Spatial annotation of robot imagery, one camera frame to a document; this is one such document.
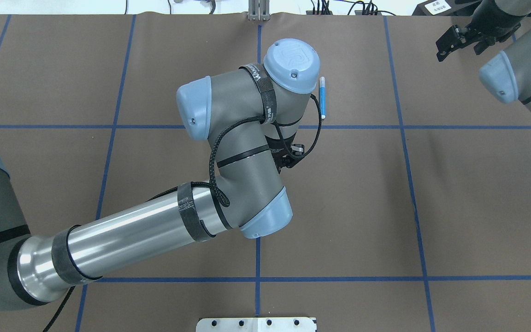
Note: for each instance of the dark box with label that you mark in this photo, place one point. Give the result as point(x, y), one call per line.
point(433, 8)

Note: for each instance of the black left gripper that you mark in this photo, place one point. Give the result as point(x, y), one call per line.
point(278, 144)

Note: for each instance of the far orange black usb hub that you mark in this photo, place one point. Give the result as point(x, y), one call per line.
point(319, 8)

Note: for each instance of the aluminium frame post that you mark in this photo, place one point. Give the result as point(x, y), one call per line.
point(259, 10)

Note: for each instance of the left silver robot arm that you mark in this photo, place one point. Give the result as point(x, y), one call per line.
point(249, 117)

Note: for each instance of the near orange black usb hub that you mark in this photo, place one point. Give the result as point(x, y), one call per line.
point(369, 8)

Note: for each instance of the orange black usb hub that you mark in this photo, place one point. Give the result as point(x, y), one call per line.
point(369, 8)
point(319, 8)

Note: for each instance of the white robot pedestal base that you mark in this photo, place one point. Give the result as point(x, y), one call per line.
point(258, 324)

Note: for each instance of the blue tape grid lines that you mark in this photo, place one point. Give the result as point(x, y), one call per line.
point(413, 213)

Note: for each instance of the blue highlighter pen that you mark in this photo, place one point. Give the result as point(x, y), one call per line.
point(322, 97)

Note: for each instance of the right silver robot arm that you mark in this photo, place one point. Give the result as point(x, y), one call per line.
point(507, 76)

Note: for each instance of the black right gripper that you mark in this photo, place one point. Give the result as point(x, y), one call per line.
point(489, 21)

